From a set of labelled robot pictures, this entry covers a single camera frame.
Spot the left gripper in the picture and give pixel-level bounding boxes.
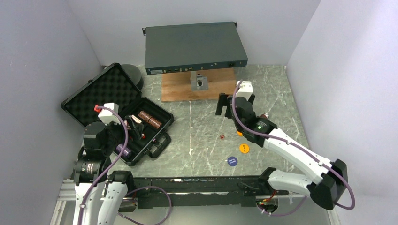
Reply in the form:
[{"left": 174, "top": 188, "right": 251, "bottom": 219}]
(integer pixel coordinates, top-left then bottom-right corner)
[{"left": 102, "top": 114, "right": 143, "bottom": 155}]

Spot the orange black chip stack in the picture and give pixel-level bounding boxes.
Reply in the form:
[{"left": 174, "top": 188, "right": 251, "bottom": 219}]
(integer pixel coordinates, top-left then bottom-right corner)
[{"left": 138, "top": 111, "right": 152, "bottom": 122}]

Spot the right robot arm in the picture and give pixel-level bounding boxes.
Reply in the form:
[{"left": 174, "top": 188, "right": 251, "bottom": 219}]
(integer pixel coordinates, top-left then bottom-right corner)
[{"left": 226, "top": 96, "right": 356, "bottom": 210}]

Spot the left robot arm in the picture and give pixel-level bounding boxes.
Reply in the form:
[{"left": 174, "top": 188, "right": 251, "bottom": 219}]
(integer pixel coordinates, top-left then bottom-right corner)
[{"left": 61, "top": 90, "right": 174, "bottom": 225}]

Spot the black poker set case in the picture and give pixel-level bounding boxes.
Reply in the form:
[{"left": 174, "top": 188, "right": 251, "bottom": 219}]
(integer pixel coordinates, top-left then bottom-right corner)
[{"left": 61, "top": 63, "right": 174, "bottom": 166}]

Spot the purple chip stack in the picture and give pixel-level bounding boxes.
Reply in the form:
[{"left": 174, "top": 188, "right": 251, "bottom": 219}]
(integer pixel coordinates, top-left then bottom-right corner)
[{"left": 115, "top": 144, "right": 132, "bottom": 158}]

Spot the playing card deck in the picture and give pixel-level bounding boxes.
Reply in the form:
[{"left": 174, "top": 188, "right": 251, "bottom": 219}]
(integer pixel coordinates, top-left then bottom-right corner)
[{"left": 131, "top": 115, "right": 142, "bottom": 124}]

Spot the wooden base board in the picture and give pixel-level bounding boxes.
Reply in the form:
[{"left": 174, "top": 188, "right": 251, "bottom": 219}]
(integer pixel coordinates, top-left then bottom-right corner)
[{"left": 161, "top": 68, "right": 236, "bottom": 102}]

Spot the orange dealer button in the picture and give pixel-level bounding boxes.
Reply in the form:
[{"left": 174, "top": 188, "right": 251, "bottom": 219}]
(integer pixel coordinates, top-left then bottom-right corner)
[{"left": 239, "top": 144, "right": 250, "bottom": 153}]

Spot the dark teal rack device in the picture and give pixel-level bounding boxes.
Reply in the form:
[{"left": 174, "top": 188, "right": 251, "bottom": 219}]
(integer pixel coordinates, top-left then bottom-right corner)
[{"left": 143, "top": 22, "right": 248, "bottom": 75}]

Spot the blue small blind button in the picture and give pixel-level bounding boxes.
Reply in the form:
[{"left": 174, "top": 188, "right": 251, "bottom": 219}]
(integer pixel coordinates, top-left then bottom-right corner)
[{"left": 226, "top": 156, "right": 238, "bottom": 167}]

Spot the black round speaker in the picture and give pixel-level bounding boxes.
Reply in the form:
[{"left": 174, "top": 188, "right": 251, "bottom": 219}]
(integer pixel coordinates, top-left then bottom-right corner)
[{"left": 121, "top": 64, "right": 144, "bottom": 90}]

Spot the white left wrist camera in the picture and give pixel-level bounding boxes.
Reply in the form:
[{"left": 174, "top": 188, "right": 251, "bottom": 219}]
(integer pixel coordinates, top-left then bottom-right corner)
[{"left": 94, "top": 103, "right": 120, "bottom": 125}]

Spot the metal stand post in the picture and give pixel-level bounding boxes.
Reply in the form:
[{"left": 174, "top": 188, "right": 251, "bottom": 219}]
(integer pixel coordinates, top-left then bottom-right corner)
[{"left": 190, "top": 71, "right": 209, "bottom": 91}]

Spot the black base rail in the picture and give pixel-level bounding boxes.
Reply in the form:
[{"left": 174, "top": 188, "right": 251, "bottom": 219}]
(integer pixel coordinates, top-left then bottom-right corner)
[{"left": 107, "top": 175, "right": 290, "bottom": 209}]

